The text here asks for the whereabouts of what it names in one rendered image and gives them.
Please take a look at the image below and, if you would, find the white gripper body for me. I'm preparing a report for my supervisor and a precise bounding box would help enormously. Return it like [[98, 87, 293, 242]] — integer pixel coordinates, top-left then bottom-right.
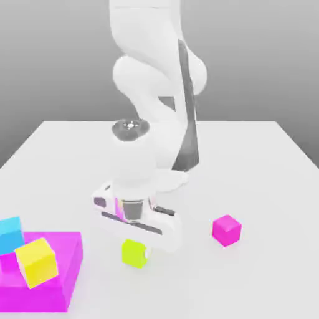
[[98, 208, 184, 254]]

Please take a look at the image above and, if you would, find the small lime green cube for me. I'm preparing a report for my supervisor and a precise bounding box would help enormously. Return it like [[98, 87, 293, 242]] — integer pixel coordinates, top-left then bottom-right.
[[121, 239, 151, 269]]

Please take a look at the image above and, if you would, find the small magenta cube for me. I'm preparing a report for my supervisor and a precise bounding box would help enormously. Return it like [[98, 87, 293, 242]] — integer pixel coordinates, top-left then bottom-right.
[[212, 214, 242, 248]]

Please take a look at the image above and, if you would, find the small yellow cube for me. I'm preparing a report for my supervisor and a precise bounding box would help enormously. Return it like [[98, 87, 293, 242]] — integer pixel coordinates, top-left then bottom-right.
[[14, 237, 59, 290]]

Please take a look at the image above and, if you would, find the small blue cube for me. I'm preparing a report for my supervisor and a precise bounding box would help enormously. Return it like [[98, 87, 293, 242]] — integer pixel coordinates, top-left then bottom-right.
[[0, 216, 25, 257]]

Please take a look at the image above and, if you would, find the large magenta box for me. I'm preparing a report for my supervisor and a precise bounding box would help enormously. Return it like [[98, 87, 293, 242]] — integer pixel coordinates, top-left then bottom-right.
[[0, 231, 84, 313]]

